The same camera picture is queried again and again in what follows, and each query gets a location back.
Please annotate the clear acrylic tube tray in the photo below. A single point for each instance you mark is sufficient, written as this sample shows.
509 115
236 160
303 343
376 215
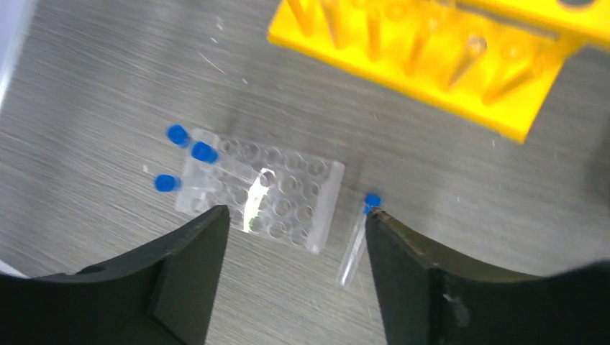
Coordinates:
292 200

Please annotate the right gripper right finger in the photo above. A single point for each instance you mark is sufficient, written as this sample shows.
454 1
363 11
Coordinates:
429 293

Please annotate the clear glass test tube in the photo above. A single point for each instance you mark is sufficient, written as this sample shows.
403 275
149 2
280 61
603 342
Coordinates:
474 47

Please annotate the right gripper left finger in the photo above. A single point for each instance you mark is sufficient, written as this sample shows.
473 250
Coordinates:
161 292

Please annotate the blue capped vial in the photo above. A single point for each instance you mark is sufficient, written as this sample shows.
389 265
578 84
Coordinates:
357 242
205 153
179 136
165 183

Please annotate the yellow test tube rack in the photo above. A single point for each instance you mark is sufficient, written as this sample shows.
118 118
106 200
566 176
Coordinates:
408 46

